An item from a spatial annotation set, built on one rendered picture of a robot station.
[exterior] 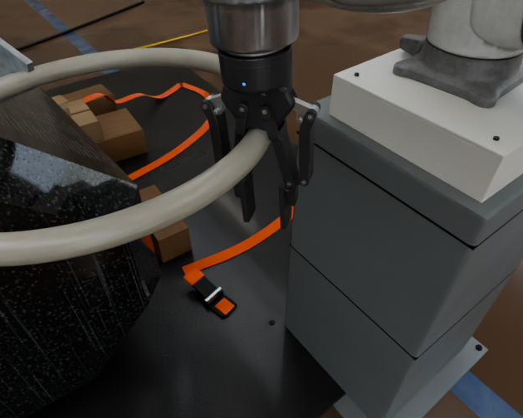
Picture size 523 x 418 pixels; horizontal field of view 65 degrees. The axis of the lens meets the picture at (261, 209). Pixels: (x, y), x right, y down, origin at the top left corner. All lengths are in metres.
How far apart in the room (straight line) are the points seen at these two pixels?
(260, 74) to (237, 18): 0.06
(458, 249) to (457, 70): 0.28
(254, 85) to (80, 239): 0.21
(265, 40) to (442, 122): 0.35
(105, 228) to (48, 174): 0.52
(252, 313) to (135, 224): 1.06
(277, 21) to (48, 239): 0.27
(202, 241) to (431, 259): 1.05
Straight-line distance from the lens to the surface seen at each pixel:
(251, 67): 0.41
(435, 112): 0.70
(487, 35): 0.72
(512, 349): 1.57
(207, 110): 0.49
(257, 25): 0.39
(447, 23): 0.74
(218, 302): 1.43
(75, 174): 0.92
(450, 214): 0.68
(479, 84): 0.75
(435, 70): 0.77
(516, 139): 0.67
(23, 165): 0.88
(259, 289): 1.47
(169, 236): 1.50
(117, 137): 2.05
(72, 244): 0.39
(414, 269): 0.79
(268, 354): 1.34
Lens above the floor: 1.20
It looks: 43 degrees down
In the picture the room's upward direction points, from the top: straight up
